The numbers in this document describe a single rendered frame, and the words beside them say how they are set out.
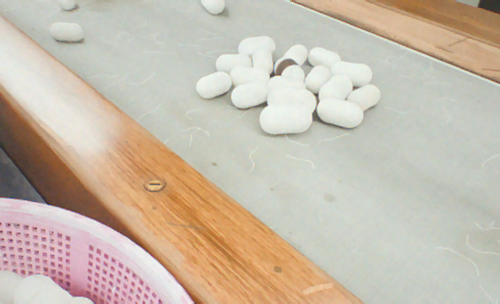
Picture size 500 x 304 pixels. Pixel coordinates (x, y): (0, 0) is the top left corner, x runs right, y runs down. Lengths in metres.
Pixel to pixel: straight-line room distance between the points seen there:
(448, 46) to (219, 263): 0.35
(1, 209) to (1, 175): 0.17
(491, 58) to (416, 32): 0.08
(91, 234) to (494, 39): 0.41
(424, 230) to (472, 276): 0.03
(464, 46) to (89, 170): 0.37
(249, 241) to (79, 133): 0.13
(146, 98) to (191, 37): 0.12
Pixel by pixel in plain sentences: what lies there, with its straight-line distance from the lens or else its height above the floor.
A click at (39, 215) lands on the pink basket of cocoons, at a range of 0.23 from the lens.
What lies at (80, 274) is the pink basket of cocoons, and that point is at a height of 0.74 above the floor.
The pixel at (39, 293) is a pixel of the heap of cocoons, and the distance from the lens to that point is 0.23.
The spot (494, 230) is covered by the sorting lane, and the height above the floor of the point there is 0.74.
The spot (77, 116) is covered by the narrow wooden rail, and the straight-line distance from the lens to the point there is 0.30.
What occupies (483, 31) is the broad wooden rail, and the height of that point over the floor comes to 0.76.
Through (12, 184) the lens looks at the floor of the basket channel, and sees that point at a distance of 0.40.
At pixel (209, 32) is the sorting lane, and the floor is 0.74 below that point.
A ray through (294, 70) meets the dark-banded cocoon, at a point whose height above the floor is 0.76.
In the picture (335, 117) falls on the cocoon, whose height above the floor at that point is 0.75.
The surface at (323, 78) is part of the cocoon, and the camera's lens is 0.36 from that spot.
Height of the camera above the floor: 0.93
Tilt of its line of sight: 40 degrees down
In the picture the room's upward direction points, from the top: 4 degrees clockwise
